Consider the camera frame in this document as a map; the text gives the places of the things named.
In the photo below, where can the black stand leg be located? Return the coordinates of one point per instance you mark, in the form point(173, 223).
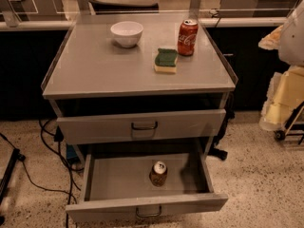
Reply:
point(6, 178)

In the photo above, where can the white ceramic bowl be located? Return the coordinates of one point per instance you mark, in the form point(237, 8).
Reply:
point(127, 33)

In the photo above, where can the black wheeled cart base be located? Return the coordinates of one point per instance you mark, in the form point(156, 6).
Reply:
point(293, 127)

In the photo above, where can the blue power box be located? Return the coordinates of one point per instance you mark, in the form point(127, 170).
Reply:
point(71, 155)

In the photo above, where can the red cola can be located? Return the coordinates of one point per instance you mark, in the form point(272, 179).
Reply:
point(187, 37)

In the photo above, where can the grey top drawer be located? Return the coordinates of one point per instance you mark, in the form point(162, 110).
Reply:
point(141, 126)

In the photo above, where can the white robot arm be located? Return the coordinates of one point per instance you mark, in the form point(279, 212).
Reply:
point(291, 47)

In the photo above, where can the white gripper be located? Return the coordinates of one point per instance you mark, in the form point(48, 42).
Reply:
point(292, 40)

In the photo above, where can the grey open middle drawer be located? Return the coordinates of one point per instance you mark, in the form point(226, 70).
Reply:
point(120, 188)

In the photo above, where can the grey drawer cabinet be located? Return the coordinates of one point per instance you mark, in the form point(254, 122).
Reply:
point(94, 75)

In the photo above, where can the green yellow sponge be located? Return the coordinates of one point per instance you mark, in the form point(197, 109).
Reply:
point(166, 60)

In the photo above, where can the orange soda can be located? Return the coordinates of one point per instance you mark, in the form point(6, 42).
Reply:
point(158, 173)

